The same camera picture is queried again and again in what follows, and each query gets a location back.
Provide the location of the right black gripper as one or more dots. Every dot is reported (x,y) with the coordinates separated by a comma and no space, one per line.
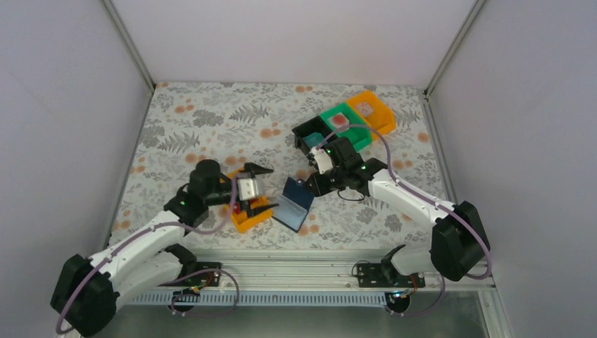
(315,184)

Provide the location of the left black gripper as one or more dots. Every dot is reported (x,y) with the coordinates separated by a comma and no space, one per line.
(246,205)

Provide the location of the blue card holder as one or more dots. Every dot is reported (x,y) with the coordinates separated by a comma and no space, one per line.
(293,204)

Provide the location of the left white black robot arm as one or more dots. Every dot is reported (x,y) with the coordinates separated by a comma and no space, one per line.
(90,290)

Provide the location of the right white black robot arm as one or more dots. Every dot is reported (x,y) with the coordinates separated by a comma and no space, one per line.
(458,241)

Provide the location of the teal card in black bin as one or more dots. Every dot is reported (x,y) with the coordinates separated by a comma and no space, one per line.
(313,139)

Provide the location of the card in far orange bin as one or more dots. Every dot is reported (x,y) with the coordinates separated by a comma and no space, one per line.
(365,109)

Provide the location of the near orange bin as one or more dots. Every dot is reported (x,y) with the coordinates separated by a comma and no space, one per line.
(243,223)

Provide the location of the orange bin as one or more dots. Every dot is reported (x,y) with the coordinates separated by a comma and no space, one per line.
(243,223)
(382,120)

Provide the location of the black bin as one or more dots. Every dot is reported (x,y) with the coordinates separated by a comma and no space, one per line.
(316,124)

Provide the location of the green bin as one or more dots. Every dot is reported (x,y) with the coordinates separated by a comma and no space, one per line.
(358,136)

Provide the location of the floral table mat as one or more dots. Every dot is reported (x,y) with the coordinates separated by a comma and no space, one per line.
(234,123)

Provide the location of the far orange bin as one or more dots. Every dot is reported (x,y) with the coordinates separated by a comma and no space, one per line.
(382,120)

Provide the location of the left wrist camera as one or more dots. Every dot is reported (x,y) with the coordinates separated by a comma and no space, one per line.
(250,188)

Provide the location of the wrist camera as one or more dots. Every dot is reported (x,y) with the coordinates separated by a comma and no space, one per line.
(250,188)
(322,159)

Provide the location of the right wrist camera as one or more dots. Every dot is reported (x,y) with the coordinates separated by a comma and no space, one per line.
(322,159)

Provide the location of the aluminium rail frame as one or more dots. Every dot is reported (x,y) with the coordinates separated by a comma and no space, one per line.
(294,270)

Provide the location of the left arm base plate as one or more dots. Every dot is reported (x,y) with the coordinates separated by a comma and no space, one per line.
(206,279)

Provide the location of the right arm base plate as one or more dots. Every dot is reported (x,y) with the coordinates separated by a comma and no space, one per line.
(371,275)

